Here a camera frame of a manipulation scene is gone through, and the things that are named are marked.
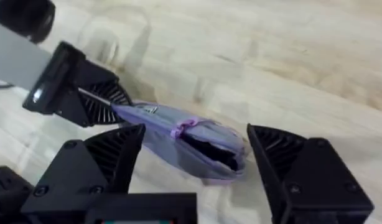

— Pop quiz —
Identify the purple grey zip bag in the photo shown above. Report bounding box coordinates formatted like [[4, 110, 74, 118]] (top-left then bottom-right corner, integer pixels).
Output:
[[111, 101, 250, 185]]

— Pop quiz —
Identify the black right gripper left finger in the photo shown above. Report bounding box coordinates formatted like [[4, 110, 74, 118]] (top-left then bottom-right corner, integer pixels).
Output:
[[21, 123, 147, 215]]

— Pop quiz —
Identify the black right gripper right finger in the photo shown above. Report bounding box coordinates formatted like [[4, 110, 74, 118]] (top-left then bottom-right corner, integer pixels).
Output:
[[246, 123, 375, 224]]

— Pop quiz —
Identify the black upright wrist plate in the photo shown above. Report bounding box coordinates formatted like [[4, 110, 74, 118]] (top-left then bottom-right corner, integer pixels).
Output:
[[22, 40, 86, 115]]

